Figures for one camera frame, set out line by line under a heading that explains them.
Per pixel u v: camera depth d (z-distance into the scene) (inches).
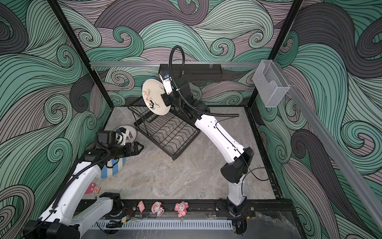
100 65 38.4
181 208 27.6
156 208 28.0
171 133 39.7
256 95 44.9
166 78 22.1
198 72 37.5
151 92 30.4
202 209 29.3
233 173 20.5
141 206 28.6
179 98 20.3
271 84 32.8
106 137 22.9
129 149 26.5
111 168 23.7
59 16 29.0
